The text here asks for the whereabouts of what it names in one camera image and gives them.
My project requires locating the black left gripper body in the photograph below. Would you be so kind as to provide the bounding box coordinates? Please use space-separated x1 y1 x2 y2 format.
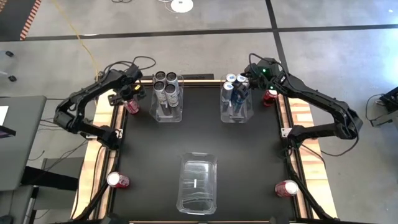
119 83 139 102

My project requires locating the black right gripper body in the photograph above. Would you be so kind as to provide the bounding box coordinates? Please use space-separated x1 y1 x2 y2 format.
244 72 265 91

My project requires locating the red soda can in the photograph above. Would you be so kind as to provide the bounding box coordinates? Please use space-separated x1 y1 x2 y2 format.
123 98 140 115
274 179 300 198
262 89 279 108
106 172 131 189

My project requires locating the clear plastic bin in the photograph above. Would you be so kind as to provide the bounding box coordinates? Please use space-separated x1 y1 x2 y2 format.
220 79 254 124
149 74 185 123
176 152 218 218

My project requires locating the black power strip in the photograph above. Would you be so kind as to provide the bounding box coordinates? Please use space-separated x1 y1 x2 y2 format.
181 73 215 80

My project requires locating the white round floor disc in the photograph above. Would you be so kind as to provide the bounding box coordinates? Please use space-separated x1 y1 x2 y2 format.
170 0 194 14

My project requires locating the black table mat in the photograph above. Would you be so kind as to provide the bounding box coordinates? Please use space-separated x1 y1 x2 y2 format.
110 84 297 222

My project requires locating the black desk base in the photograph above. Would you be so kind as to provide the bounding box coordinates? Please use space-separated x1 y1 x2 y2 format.
21 166 79 191

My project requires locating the grey desk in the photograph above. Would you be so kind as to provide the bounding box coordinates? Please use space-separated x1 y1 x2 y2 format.
0 95 47 191

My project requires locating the white paper sheet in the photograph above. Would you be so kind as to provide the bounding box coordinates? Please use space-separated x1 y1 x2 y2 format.
0 105 9 126

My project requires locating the black orange striped floor mat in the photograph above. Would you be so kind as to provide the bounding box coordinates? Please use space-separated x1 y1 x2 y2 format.
0 0 43 42

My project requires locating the black equipment stand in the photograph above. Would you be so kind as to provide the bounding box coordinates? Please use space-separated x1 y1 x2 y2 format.
371 86 398 128

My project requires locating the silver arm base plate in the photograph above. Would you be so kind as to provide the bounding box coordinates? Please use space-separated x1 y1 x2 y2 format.
81 128 124 140
280 126 325 139

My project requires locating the black floor cable loop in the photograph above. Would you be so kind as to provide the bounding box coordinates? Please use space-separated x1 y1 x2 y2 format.
132 55 157 72

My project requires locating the yellow floor cable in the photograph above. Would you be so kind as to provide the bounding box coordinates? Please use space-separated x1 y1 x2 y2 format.
51 0 100 82

